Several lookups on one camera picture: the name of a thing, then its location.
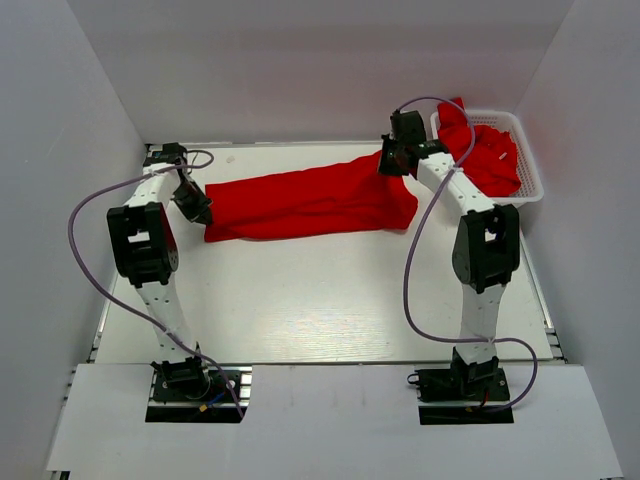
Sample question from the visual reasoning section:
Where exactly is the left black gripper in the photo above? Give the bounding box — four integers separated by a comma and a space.
171, 180, 214, 226

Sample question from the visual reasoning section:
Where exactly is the red t shirt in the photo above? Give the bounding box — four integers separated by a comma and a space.
204, 152, 419, 243

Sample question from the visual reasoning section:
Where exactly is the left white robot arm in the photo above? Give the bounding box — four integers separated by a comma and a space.
106, 166, 213, 363

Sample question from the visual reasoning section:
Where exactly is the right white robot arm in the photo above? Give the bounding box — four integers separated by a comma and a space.
378, 110, 520, 399

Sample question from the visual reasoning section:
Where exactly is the red shirts pile in basket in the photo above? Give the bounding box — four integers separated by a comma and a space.
437, 98, 521, 198

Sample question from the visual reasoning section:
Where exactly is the white plastic basket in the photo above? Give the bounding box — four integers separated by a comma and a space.
430, 109, 544, 207

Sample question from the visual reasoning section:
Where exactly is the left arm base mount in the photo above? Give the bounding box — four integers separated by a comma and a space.
145, 357, 252, 424

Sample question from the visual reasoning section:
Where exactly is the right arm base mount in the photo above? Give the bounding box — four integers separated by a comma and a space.
407, 368, 514, 426

